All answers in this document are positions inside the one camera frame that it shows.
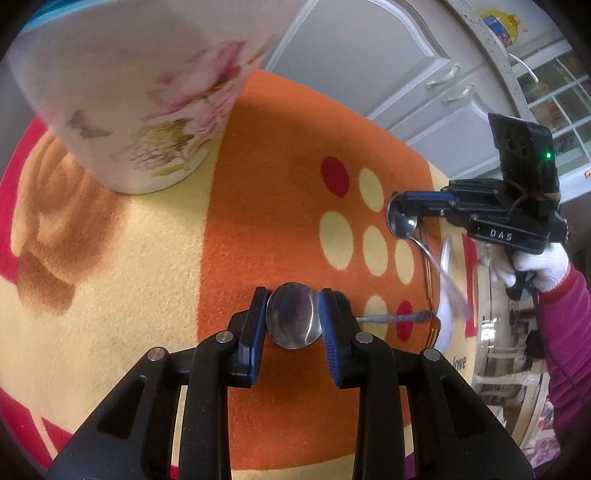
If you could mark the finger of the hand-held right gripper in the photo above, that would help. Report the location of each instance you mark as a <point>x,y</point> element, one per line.
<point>429,198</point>
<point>443,211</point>

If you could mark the white dining chair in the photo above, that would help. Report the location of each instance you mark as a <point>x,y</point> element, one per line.
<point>512,383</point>

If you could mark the floral ceramic cup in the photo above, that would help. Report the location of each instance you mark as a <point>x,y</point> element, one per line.
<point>129,92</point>

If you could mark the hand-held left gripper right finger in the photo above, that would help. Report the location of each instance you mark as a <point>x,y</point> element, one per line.
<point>331,332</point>

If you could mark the orange patterned mat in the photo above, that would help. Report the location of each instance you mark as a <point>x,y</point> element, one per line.
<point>258,221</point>

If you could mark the person's right forearm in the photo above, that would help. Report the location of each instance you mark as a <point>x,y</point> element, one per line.
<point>570,350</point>

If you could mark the person's right hand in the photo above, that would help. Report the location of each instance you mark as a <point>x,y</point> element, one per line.
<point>549,267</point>

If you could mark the yellow oil bottle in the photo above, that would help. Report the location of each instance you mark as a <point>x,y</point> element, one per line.
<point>501,25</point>

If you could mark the metal spoon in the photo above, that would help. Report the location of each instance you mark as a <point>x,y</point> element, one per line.
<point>401,226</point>
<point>293,318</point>

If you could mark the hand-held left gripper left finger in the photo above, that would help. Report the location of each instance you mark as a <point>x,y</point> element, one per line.
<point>256,332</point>

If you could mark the white glass-door cabinet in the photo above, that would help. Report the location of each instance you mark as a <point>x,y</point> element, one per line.
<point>561,92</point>

